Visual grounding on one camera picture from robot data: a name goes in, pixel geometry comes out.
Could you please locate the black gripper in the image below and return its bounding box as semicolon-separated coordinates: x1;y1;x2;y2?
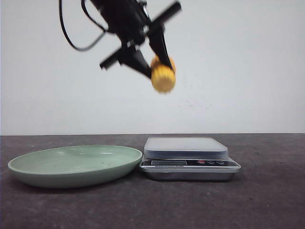
99;1;181;79

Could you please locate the yellow corn cob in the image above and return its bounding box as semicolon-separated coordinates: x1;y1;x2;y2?
151;55;176;93

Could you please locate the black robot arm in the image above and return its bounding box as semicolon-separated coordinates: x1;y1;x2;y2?
92;0;182;77

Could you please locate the silver kitchen scale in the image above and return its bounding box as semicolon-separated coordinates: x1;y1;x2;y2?
139;137;241;181

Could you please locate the light green plate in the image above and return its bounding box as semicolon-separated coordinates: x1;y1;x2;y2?
8;145;142;188

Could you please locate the black cable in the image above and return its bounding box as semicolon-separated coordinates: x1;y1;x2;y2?
59;0;108;52

